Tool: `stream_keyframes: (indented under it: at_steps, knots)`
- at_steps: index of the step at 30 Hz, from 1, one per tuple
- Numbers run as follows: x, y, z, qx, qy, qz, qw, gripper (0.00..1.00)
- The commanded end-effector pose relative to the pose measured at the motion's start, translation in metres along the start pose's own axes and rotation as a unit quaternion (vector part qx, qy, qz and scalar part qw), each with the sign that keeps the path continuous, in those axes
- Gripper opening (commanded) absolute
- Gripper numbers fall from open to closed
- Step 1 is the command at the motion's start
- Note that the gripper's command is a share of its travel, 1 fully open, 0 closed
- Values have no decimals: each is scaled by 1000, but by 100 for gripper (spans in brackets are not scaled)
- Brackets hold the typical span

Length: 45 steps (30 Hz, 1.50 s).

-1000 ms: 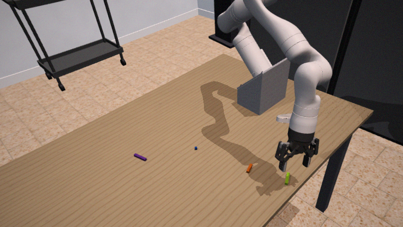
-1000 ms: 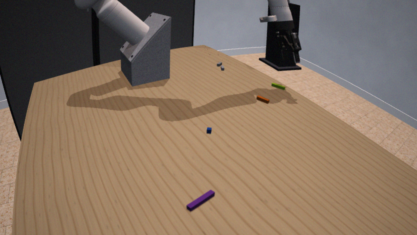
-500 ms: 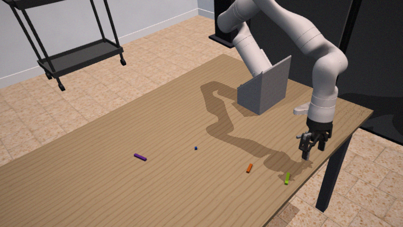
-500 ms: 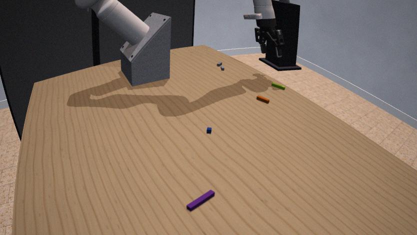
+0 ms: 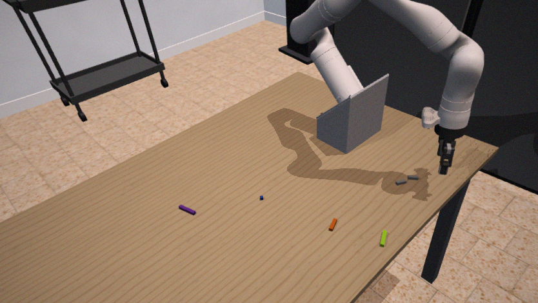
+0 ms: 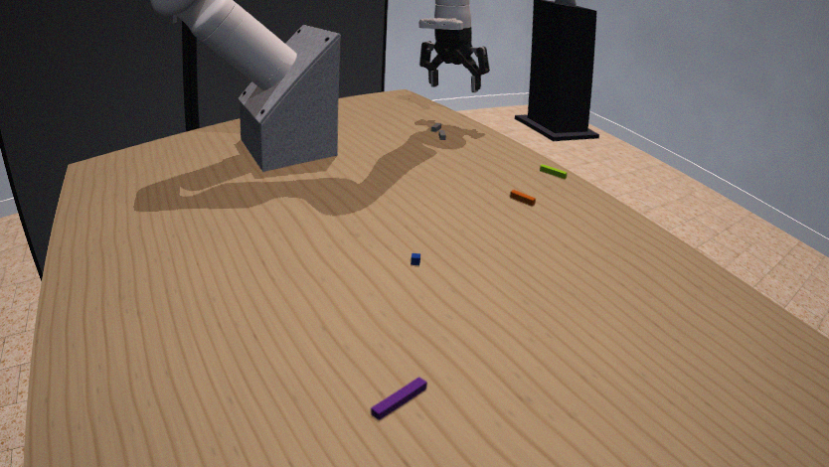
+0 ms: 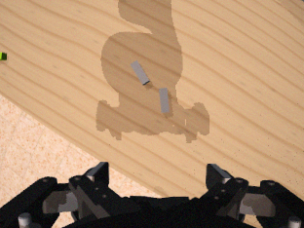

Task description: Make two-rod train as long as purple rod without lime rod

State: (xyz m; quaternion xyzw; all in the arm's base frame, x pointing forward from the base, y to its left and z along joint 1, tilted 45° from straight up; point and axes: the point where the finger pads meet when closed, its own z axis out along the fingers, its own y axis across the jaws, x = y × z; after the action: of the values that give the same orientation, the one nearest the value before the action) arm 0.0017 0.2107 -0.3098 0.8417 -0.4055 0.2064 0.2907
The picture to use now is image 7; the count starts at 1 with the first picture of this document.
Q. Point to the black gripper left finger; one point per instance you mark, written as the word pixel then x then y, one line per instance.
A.
pixel 43 200

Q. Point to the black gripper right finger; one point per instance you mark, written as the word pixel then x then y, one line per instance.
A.
pixel 274 205

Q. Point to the lime green rod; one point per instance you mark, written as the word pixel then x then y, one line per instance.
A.
pixel 3 56

